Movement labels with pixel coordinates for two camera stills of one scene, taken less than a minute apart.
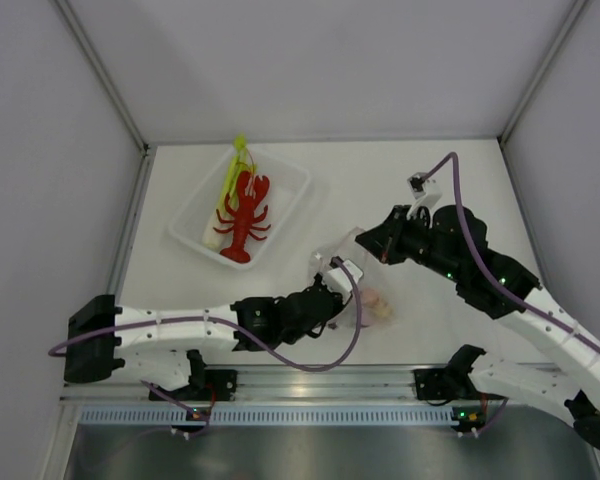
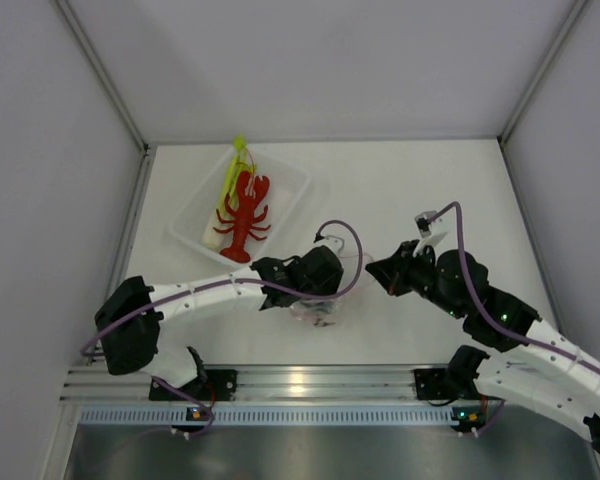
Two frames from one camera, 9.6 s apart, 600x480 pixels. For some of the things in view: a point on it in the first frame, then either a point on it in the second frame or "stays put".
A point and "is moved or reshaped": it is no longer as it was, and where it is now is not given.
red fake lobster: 245,217 stays put
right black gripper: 384,240 → 393,272
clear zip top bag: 373,300 is moved or reshaped
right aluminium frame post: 562,34 stays put
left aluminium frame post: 104,73 stays put
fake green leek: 243,161 stays put
